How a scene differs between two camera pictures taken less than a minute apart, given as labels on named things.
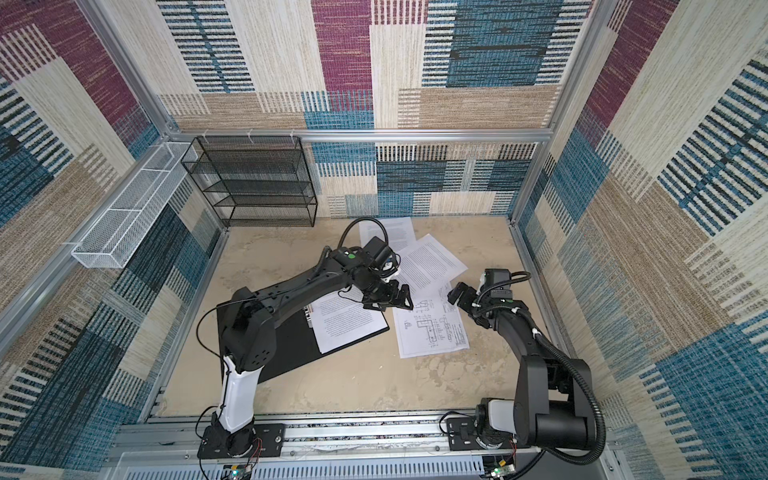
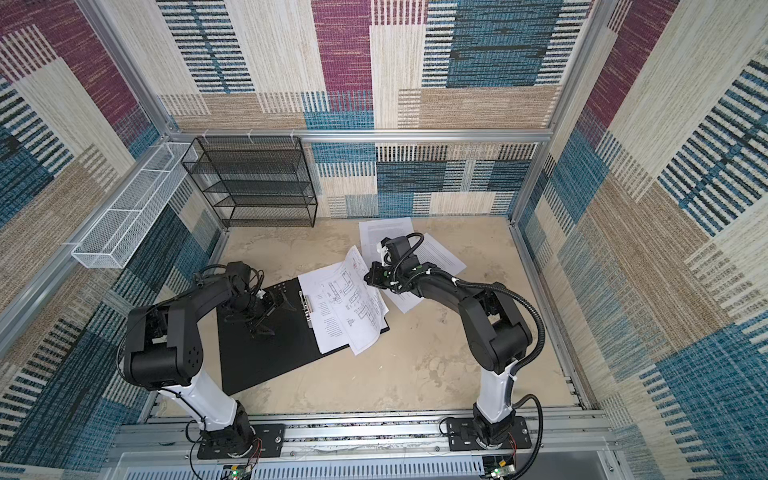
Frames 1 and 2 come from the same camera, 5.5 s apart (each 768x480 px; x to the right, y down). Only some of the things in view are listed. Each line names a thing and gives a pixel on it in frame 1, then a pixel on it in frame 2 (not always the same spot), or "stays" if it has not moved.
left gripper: [390, 298] to [283, 302]
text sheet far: [398, 232] stays
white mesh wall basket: [115, 237] stays
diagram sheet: [433, 326] to [360, 306]
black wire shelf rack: [255, 181] stays
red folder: [294, 347] stays
